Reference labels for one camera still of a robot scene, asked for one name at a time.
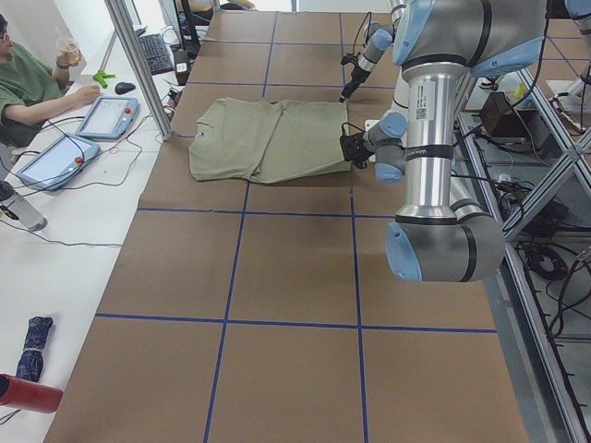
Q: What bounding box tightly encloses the folded dark blue umbrella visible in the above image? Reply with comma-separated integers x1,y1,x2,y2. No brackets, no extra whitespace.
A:
16,317,54,382

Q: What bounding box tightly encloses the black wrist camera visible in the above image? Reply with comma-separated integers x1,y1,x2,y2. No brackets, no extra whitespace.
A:
340,54,358,66
339,122,359,162

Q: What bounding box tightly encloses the clear water bottle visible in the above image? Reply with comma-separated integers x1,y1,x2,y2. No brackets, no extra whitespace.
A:
1,181,47,232

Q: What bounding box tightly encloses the lower teach pendant tablet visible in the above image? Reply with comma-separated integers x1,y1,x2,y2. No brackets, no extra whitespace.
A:
17,134,100,191

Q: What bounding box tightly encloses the black keyboard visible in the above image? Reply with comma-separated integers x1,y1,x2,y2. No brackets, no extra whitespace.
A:
138,34,175,75

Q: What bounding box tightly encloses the black computer mouse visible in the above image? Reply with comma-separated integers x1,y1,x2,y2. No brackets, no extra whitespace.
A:
115,81,136,95

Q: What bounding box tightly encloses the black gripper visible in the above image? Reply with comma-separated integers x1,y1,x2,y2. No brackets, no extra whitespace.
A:
339,57,372,102
351,133,372,167

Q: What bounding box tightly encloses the red cylinder bottle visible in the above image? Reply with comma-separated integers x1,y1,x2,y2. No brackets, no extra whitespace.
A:
1,374,64,413

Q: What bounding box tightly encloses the olive green long-sleeve shirt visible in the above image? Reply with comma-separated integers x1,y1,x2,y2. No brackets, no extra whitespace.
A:
188,97,350,184

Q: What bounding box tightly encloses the teach pendant tablet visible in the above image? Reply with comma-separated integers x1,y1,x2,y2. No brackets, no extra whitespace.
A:
76,96,139,141
17,134,100,191

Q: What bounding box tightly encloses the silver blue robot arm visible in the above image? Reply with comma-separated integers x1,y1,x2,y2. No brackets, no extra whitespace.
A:
339,1,407,102
341,1,547,281

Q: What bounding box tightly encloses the seated person in green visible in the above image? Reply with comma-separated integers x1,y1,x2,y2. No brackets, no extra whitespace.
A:
1,18,100,149

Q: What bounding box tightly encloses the aluminium frame rail structure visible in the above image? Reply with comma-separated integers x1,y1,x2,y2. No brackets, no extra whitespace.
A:
452,0,591,443

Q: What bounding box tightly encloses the upper teach pendant tablet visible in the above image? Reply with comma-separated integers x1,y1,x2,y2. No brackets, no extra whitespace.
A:
76,96,139,141

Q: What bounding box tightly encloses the aluminium frame post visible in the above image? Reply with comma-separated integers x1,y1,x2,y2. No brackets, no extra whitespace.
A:
104,0,173,141

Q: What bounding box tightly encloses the green plastic part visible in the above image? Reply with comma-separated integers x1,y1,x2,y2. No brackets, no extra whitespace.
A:
92,69,116,89

